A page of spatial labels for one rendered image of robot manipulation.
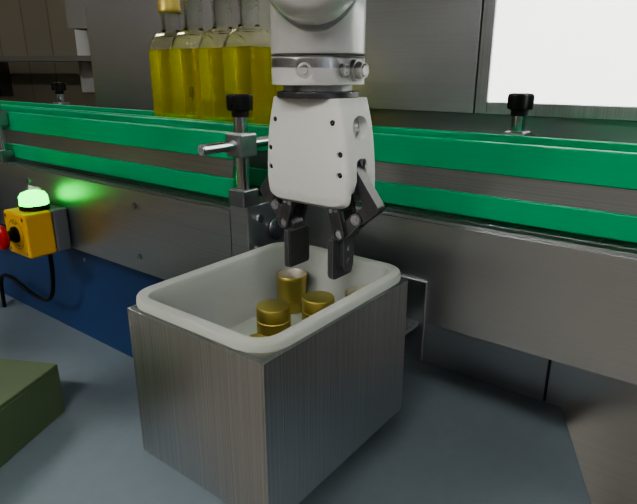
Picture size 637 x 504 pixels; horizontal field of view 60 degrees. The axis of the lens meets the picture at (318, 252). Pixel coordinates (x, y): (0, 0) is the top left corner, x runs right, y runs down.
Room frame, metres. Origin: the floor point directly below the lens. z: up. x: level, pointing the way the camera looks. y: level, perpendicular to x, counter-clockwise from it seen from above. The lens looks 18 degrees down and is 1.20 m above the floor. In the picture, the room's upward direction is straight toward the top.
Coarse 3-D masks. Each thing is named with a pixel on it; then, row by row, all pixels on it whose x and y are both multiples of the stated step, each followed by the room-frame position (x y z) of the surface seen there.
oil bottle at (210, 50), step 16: (208, 32) 0.85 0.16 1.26; (224, 32) 0.84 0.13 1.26; (208, 48) 0.84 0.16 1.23; (208, 64) 0.84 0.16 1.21; (208, 80) 0.84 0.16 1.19; (224, 80) 0.83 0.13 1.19; (208, 96) 0.84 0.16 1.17; (224, 96) 0.83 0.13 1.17; (208, 112) 0.85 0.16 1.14; (224, 112) 0.83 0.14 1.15
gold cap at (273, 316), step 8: (264, 304) 0.50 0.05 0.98; (272, 304) 0.50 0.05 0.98; (280, 304) 0.50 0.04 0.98; (288, 304) 0.50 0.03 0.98; (256, 312) 0.50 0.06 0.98; (264, 312) 0.49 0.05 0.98; (272, 312) 0.49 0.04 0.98; (280, 312) 0.49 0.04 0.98; (288, 312) 0.50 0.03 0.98; (256, 320) 0.50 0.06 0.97; (264, 320) 0.49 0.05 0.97; (272, 320) 0.49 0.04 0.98; (280, 320) 0.49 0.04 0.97; (288, 320) 0.50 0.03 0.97; (264, 328) 0.49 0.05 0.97; (272, 328) 0.49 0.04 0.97; (280, 328) 0.49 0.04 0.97
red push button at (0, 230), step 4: (0, 228) 0.81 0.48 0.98; (4, 228) 0.81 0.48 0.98; (0, 232) 0.80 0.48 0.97; (4, 232) 0.80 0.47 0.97; (8, 232) 0.82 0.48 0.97; (12, 232) 0.82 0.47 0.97; (0, 236) 0.80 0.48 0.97; (4, 236) 0.80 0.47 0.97; (8, 236) 0.81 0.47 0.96; (12, 236) 0.82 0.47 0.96; (0, 240) 0.80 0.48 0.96; (4, 240) 0.80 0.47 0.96; (8, 240) 0.80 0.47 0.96; (12, 240) 0.82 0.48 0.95; (0, 244) 0.80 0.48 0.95; (4, 244) 0.80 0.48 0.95; (8, 244) 0.80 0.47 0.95; (0, 248) 0.81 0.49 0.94; (4, 248) 0.80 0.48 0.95
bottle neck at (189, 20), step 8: (184, 0) 0.88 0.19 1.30; (192, 0) 0.88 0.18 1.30; (200, 0) 0.89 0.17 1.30; (184, 8) 0.88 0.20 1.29; (192, 8) 0.88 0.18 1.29; (200, 8) 0.89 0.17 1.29; (184, 16) 0.88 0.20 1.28; (192, 16) 0.88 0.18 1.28; (200, 16) 0.89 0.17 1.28; (184, 24) 0.88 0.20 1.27; (192, 24) 0.88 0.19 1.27; (200, 24) 0.89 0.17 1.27
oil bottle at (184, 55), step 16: (192, 32) 0.87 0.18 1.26; (176, 48) 0.88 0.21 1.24; (192, 48) 0.86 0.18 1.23; (176, 64) 0.88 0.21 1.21; (192, 64) 0.86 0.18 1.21; (176, 80) 0.88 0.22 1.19; (192, 80) 0.86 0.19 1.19; (176, 96) 0.88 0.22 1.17; (192, 96) 0.86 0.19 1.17; (176, 112) 0.88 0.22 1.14; (192, 112) 0.86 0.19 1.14
